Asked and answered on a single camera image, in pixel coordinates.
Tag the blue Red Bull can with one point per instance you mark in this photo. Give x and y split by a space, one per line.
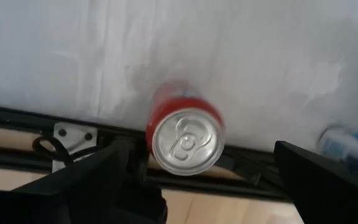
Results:
343 149

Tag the red Fanta soda can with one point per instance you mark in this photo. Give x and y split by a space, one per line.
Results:
185 143

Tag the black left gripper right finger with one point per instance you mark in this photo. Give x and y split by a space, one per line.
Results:
331 193

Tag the black aluminium table frame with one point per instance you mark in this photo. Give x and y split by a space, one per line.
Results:
11 115

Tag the white metal corner bracket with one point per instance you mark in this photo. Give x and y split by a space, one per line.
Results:
73 137

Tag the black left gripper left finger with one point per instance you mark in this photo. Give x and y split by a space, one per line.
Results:
73 193

